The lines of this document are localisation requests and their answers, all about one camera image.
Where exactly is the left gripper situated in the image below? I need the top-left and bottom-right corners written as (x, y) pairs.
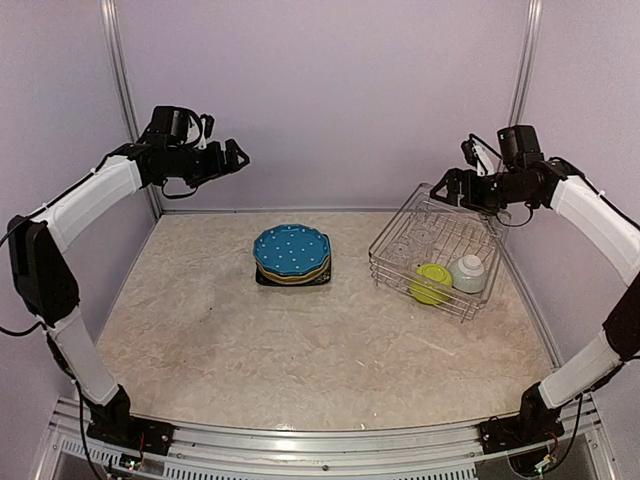
top-left (162, 138), bottom-right (250, 188)

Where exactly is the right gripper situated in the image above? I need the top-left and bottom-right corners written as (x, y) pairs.
top-left (433, 167), bottom-right (537, 216)

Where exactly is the clear glass cup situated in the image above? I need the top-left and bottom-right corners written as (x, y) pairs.
top-left (385, 240), bottom-right (412, 267)
top-left (409, 226), bottom-right (434, 251)

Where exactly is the white ribbed ceramic bowl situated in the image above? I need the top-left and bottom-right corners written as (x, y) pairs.
top-left (448, 254), bottom-right (488, 294)

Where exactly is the lime green bowl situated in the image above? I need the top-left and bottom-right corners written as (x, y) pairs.
top-left (408, 264), bottom-right (453, 305)

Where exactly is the blue polka dot plate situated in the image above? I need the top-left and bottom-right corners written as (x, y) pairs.
top-left (253, 224), bottom-right (331, 275)

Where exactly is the orange polka dot plate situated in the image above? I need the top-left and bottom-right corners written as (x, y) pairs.
top-left (256, 259), bottom-right (331, 285)

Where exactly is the black floral square plate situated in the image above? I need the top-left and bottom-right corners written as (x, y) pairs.
top-left (256, 263), bottom-right (331, 287)

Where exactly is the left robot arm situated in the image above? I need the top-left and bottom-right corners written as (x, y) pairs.
top-left (3, 139), bottom-right (250, 445)

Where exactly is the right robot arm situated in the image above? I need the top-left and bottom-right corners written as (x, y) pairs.
top-left (430, 157), bottom-right (639, 444)

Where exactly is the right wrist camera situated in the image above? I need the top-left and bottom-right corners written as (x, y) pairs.
top-left (461, 135), bottom-right (495, 177)

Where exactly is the wire dish rack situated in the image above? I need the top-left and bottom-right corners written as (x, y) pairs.
top-left (368, 183), bottom-right (507, 321)

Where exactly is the aluminium frame rail back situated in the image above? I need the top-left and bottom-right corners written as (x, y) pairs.
top-left (162, 207), bottom-right (398, 216)

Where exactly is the aluminium frame post right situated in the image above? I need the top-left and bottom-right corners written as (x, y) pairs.
top-left (508, 0), bottom-right (544, 126)

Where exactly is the aluminium frame post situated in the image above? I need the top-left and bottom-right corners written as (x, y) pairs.
top-left (99, 0), bottom-right (164, 219)
top-left (508, 0), bottom-right (544, 126)

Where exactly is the aluminium frame post left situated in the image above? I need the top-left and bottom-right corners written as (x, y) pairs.
top-left (99, 0), bottom-right (164, 219)

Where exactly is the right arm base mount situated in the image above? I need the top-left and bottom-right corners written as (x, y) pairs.
top-left (478, 415), bottom-right (565, 455)

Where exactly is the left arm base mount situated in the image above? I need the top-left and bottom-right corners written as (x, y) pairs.
top-left (87, 416), bottom-right (175, 456)

